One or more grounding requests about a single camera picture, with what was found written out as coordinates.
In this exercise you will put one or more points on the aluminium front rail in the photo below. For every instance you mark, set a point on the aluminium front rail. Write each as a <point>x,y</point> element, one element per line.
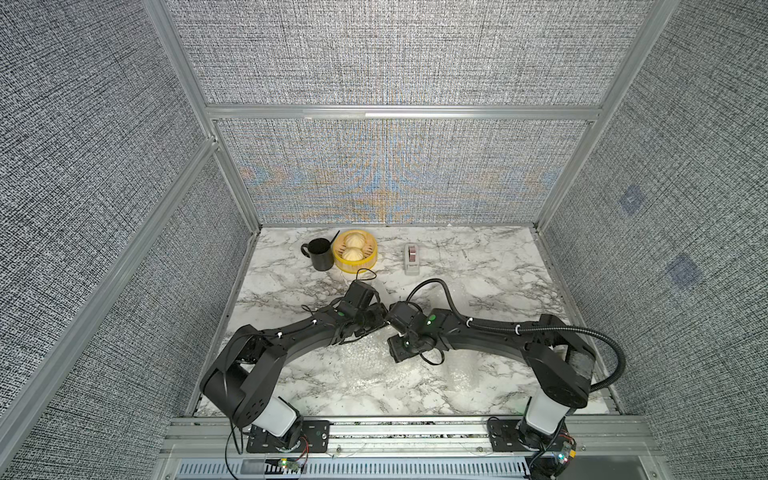
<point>412,436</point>

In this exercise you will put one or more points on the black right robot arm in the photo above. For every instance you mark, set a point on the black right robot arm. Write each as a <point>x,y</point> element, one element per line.
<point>561,360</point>

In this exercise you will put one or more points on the yellow bamboo steamer basket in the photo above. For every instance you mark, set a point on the yellow bamboo steamer basket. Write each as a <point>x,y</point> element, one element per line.
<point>370,249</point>

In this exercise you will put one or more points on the steamed bun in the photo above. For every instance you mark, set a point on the steamed bun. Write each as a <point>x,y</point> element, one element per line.
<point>353,254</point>
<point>355,240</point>

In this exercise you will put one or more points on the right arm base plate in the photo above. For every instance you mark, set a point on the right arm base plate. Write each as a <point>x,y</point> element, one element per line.
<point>510,435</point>

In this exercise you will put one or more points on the steamed bun front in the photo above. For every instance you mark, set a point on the steamed bun front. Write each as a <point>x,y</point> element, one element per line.
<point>353,254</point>

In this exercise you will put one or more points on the steamed bun back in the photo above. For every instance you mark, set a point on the steamed bun back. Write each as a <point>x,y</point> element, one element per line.
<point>355,240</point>

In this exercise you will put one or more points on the black mug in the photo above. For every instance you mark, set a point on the black mug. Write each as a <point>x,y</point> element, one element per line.
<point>319,252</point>

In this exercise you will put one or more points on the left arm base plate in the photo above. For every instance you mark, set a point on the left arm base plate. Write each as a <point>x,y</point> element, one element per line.
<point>308,435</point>

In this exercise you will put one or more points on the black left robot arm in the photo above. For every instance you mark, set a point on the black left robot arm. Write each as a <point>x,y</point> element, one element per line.
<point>242,379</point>

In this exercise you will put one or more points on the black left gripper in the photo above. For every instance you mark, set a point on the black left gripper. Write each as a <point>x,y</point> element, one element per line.
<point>379,311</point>

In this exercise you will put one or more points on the grey tape dispenser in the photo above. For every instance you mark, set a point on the grey tape dispenser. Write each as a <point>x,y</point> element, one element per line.
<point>411,259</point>

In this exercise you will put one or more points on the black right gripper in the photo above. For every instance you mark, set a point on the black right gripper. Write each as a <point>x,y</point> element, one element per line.
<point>395,352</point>

